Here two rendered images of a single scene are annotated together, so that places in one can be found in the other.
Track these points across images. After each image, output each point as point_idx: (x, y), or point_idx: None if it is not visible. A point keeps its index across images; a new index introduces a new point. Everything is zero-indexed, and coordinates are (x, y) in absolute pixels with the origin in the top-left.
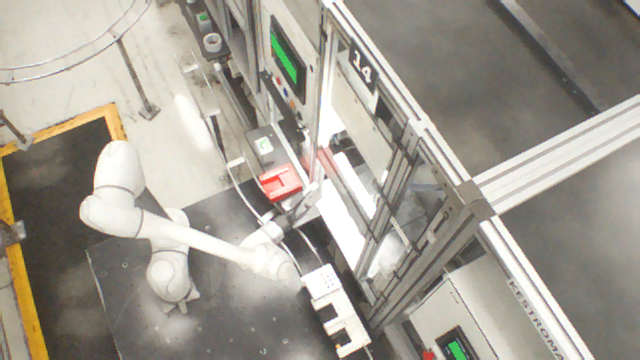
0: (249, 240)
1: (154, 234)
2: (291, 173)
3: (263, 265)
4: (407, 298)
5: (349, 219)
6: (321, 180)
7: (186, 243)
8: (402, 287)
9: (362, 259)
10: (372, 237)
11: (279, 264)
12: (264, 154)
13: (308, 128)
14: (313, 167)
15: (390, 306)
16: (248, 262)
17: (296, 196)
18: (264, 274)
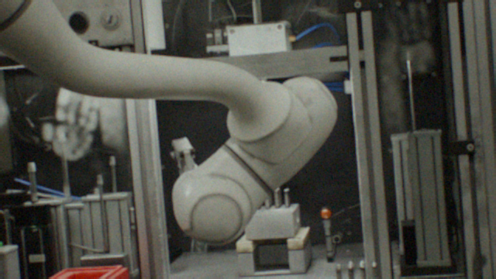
0: (191, 175)
1: (60, 15)
2: (86, 272)
3: (284, 87)
4: (494, 7)
5: (258, 277)
6: (163, 206)
7: (125, 65)
8: (472, 5)
9: (370, 160)
10: (363, 7)
11: (304, 77)
12: (8, 253)
13: (115, 10)
14: (143, 153)
15: (488, 139)
16: (259, 82)
17: (177, 142)
18: (300, 108)
